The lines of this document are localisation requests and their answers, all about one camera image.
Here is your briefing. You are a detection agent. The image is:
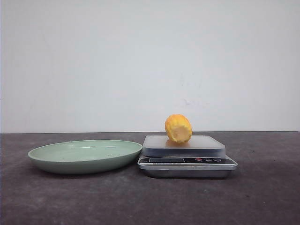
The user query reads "yellow corn cob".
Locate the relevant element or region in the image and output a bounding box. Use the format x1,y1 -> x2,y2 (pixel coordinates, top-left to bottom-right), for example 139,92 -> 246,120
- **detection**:
165,114 -> 192,143

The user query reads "silver digital kitchen scale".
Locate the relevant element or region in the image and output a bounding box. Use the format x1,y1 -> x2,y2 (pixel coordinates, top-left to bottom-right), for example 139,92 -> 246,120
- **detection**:
137,135 -> 238,178

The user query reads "green oval plate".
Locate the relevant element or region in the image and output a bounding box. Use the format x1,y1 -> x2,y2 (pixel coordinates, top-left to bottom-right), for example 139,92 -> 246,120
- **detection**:
28,139 -> 143,175

